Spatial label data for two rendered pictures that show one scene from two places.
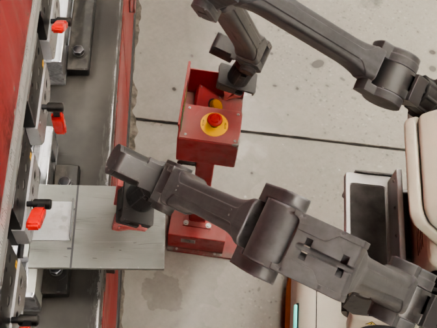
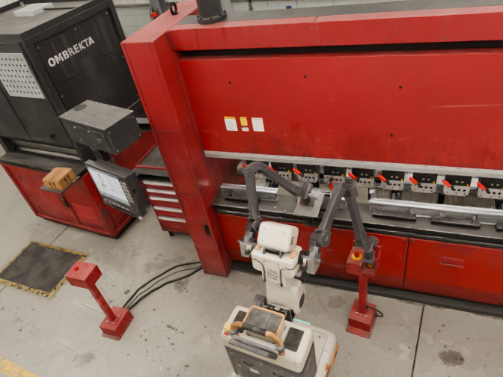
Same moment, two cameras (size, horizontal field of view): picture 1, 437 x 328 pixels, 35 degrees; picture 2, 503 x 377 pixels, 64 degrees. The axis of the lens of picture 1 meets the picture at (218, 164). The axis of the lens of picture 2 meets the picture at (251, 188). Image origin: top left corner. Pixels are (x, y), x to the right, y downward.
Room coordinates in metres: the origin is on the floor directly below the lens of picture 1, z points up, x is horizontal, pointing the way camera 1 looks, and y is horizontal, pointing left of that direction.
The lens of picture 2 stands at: (1.53, -1.83, 3.04)
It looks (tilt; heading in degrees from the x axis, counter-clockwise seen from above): 38 degrees down; 126
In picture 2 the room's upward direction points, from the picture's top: 12 degrees counter-clockwise
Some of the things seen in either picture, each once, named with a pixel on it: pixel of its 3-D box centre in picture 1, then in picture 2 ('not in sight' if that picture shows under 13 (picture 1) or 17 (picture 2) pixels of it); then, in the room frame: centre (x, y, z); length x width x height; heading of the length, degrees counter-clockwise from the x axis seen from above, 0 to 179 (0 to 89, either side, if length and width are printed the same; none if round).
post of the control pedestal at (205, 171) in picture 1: (203, 178); (363, 290); (1.00, 0.04, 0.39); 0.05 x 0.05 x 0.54; 2
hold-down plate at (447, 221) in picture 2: not in sight; (454, 222); (1.51, 0.47, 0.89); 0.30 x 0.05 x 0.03; 9
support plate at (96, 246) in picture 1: (99, 226); (309, 204); (0.53, 0.21, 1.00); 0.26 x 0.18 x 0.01; 99
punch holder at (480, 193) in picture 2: not in sight; (491, 184); (1.67, 0.55, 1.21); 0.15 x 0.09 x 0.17; 9
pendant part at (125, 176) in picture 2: not in sight; (119, 185); (-0.61, -0.45, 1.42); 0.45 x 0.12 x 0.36; 174
